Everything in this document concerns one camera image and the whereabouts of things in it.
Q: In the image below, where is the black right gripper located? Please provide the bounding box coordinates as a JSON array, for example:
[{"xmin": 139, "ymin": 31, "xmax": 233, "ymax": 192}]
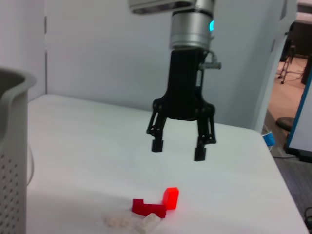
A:
[{"xmin": 146, "ymin": 49, "xmax": 217, "ymax": 162}]

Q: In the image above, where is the orange-red sloped toy block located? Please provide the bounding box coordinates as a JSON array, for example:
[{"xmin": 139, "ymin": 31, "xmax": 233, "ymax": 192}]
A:
[{"xmin": 162, "ymin": 187, "xmax": 180, "ymax": 210}]

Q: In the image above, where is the grey perforated plastic storage basket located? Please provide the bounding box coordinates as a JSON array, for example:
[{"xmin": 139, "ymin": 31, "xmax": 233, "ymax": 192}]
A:
[{"xmin": 0, "ymin": 67, "xmax": 37, "ymax": 234}]

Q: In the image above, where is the dark red toy brick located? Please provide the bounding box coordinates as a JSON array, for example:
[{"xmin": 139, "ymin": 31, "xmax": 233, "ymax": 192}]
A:
[{"xmin": 132, "ymin": 198, "xmax": 168, "ymax": 218}]

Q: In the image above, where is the white toy brick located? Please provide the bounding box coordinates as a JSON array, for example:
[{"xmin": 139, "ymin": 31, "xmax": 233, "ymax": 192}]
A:
[{"xmin": 136, "ymin": 212, "xmax": 161, "ymax": 232}]

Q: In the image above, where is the blue paper scrap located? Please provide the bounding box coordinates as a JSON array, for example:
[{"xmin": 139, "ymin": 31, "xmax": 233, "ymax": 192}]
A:
[{"xmin": 262, "ymin": 131, "xmax": 276, "ymax": 148}]

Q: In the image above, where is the black round floor base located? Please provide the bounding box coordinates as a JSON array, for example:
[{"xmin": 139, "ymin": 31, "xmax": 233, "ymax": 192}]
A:
[{"xmin": 275, "ymin": 117, "xmax": 297, "ymax": 132}]

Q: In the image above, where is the white board with blue edge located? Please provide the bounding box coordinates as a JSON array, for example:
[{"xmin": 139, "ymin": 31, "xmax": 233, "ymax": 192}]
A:
[{"xmin": 285, "ymin": 70, "xmax": 312, "ymax": 163}]

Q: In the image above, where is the black tripod stand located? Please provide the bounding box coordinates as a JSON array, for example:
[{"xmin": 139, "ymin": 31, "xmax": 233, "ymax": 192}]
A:
[{"xmin": 277, "ymin": 40, "xmax": 297, "ymax": 85}]

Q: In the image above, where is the right gripper cable plug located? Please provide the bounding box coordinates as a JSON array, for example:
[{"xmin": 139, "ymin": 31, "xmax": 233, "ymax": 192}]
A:
[{"xmin": 199, "ymin": 50, "xmax": 222, "ymax": 70}]

